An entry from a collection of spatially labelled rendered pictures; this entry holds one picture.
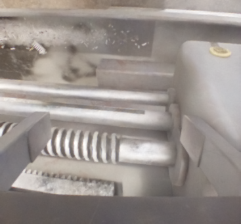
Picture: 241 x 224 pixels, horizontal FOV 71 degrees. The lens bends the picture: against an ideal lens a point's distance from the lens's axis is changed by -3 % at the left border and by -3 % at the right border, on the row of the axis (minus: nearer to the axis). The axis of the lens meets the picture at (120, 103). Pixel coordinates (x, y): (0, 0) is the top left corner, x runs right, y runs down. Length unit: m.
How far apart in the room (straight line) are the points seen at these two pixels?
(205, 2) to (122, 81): 0.57
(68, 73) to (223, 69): 0.44
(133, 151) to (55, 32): 0.40
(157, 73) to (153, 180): 0.25
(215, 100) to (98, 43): 0.37
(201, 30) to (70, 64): 0.37
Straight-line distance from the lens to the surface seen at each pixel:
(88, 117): 0.28
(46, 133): 0.17
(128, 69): 0.45
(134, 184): 0.30
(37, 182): 0.31
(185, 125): 0.16
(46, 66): 0.60
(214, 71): 0.24
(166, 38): 0.48
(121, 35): 0.48
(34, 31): 0.56
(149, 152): 0.23
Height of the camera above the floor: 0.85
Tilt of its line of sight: 49 degrees down
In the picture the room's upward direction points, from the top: 169 degrees counter-clockwise
